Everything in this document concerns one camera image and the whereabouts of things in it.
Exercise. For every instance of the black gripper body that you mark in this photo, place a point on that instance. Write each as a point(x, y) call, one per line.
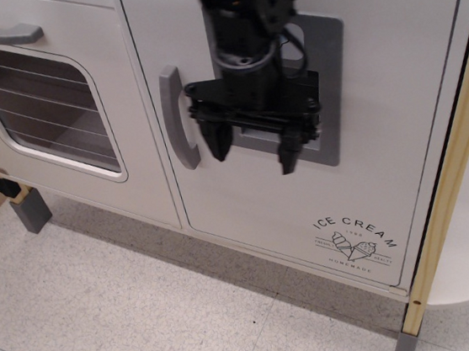
point(267, 99)

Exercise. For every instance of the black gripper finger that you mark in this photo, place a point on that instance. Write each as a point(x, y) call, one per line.
point(218, 137)
point(289, 149)

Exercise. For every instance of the grey fridge door handle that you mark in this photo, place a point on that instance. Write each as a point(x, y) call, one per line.
point(171, 89)

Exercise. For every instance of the white toy fridge door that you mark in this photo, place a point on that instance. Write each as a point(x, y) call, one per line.
point(363, 220)

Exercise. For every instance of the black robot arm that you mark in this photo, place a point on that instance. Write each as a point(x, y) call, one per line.
point(247, 33)

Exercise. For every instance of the grey ice dispenser panel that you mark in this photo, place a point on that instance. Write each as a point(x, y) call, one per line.
point(322, 38)

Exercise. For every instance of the white toy oven door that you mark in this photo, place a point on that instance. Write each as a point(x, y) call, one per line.
point(72, 119)

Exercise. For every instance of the grey left foot cap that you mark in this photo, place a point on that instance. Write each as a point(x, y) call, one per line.
point(33, 211)

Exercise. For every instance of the grey foot cap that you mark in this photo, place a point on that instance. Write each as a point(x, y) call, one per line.
point(33, 211)
point(406, 342)

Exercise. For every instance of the black clamp knob left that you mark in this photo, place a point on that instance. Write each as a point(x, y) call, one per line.
point(9, 188)

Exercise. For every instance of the grey right foot cap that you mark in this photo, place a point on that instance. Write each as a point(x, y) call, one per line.
point(406, 342)

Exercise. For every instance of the right wooden cabinet post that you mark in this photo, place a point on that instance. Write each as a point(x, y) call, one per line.
point(448, 187)

